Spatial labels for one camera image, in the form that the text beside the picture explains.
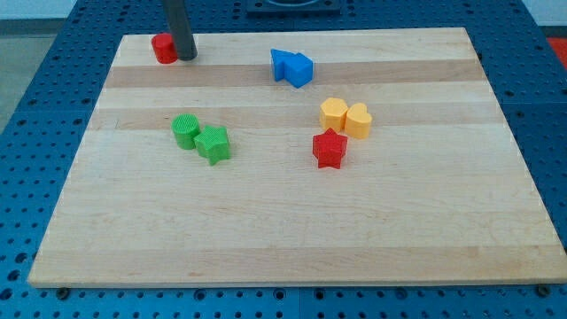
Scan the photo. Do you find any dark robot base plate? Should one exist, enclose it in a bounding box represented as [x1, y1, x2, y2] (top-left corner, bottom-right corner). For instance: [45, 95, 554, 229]
[243, 0, 343, 16]

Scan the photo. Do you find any yellow heart block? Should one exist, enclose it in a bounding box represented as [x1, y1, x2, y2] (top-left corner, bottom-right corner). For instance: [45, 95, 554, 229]
[344, 103, 373, 139]

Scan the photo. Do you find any blue triangle block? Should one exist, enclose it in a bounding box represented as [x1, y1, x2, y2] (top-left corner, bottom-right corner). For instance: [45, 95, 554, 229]
[270, 49, 294, 82]

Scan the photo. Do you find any yellow hexagon block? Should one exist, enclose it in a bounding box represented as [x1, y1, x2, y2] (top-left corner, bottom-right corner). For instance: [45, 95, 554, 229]
[320, 97, 348, 133]

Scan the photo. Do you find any red star block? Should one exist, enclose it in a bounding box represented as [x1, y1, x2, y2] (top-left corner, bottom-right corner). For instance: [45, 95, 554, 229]
[312, 128, 348, 169]

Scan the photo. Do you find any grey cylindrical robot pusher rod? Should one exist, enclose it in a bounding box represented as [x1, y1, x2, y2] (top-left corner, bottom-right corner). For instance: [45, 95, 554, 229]
[162, 0, 198, 61]

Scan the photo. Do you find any green cylinder block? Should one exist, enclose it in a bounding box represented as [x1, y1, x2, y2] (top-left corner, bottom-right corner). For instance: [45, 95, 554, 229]
[171, 113, 200, 150]

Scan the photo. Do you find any blue cube block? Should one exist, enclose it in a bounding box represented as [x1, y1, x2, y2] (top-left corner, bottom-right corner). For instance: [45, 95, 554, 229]
[283, 53, 314, 89]

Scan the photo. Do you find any green star block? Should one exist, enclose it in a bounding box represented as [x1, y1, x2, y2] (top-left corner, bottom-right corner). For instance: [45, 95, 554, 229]
[194, 125, 231, 166]

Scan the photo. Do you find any red cylinder block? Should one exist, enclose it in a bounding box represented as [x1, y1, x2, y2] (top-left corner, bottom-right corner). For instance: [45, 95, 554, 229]
[151, 33, 178, 64]

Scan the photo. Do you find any light wooden board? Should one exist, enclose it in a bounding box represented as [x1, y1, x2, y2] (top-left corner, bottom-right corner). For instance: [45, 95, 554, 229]
[28, 27, 566, 288]

